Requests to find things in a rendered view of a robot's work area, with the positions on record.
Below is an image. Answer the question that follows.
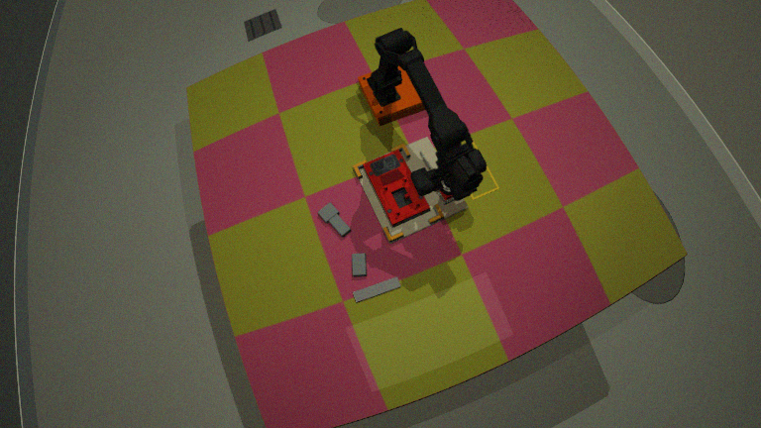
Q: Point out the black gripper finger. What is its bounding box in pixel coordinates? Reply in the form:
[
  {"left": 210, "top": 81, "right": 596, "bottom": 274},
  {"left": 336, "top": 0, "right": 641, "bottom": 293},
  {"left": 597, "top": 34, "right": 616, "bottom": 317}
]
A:
[{"left": 428, "top": 168, "right": 444, "bottom": 192}]

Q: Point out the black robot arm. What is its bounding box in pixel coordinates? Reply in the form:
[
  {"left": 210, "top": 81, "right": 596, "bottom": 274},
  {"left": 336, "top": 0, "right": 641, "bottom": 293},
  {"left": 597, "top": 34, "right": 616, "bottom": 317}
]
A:
[{"left": 367, "top": 28, "right": 483, "bottom": 201}]

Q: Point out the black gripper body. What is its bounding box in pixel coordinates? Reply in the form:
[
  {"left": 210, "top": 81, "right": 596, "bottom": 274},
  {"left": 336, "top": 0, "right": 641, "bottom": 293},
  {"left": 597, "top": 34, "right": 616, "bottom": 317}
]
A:
[{"left": 411, "top": 149, "right": 487, "bottom": 196}]

